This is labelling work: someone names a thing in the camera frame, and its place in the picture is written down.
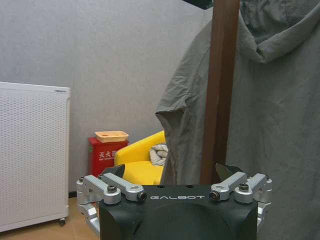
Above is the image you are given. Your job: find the red fire extinguisher box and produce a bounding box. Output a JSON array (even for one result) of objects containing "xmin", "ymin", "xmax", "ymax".
[{"xmin": 87, "ymin": 136, "xmax": 130, "ymax": 178}]

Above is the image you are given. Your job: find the brown wooden coat stand pole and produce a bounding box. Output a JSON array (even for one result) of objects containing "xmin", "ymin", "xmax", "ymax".
[{"xmin": 199, "ymin": 0, "xmax": 241, "ymax": 185}]

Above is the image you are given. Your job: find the crumpled pale cloth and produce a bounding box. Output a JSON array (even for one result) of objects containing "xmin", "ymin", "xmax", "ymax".
[{"xmin": 149, "ymin": 142, "xmax": 168, "ymax": 167}]

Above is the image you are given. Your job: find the yellow armchair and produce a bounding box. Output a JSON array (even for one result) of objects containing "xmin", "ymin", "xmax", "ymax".
[{"xmin": 114, "ymin": 130, "xmax": 167, "ymax": 186}]

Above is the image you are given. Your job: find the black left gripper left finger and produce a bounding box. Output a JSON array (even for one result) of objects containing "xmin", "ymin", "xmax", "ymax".
[{"xmin": 76, "ymin": 163, "xmax": 148, "ymax": 238}]

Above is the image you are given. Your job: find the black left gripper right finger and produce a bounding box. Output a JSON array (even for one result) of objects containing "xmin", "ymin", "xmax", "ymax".
[{"xmin": 209, "ymin": 163, "xmax": 274, "ymax": 228}]

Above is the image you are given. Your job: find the white perforated air purifier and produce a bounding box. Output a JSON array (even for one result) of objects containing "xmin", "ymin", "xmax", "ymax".
[{"xmin": 0, "ymin": 81, "xmax": 72, "ymax": 232}]

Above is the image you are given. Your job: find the dark green object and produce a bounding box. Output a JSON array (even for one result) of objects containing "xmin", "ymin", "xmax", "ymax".
[{"xmin": 181, "ymin": 0, "xmax": 214, "ymax": 10}]

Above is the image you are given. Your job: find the grey hooded garment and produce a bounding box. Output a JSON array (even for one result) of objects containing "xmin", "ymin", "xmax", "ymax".
[{"xmin": 155, "ymin": 0, "xmax": 320, "ymax": 240}]

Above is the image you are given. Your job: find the beige plastic tray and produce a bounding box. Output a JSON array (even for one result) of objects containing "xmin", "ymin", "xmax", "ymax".
[{"xmin": 94, "ymin": 129, "xmax": 130, "ymax": 144}]

